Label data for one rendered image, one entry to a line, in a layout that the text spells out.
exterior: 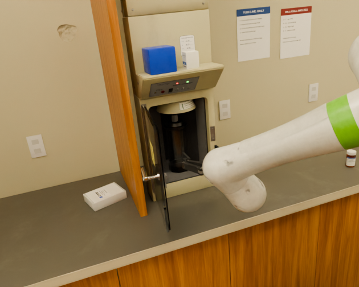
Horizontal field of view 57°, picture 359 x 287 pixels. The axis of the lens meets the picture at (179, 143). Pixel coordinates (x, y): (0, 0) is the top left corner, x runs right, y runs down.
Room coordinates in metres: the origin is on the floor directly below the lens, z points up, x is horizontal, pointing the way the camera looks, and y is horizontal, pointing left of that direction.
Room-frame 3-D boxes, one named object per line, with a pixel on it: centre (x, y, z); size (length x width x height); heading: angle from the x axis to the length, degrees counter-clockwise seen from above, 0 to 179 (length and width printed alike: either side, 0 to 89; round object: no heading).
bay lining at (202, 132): (1.43, 0.03, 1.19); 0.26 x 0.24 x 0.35; 108
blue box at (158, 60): (1.24, 0.04, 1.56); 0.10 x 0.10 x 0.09; 18
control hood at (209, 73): (1.26, -0.03, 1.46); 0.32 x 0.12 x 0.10; 108
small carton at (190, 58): (1.27, -0.07, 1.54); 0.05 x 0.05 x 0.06; 14
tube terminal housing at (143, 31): (1.43, 0.03, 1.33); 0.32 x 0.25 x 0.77; 108
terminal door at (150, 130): (1.10, 0.10, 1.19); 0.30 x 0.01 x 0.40; 11
